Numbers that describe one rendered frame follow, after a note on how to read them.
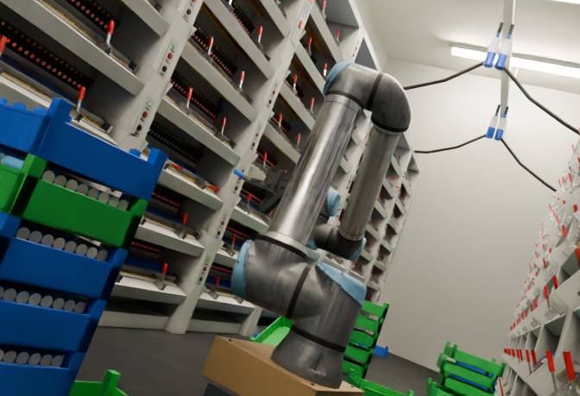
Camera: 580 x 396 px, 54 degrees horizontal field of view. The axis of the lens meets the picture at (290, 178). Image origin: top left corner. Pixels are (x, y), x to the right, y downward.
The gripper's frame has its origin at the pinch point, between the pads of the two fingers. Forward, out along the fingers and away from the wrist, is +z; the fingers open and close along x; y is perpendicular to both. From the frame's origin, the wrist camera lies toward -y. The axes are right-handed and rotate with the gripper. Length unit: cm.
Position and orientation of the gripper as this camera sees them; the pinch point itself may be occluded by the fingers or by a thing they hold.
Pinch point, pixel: (246, 179)
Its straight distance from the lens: 213.2
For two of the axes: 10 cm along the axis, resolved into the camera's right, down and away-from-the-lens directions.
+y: 3.7, -9.2, 1.5
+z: -8.7, -2.8, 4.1
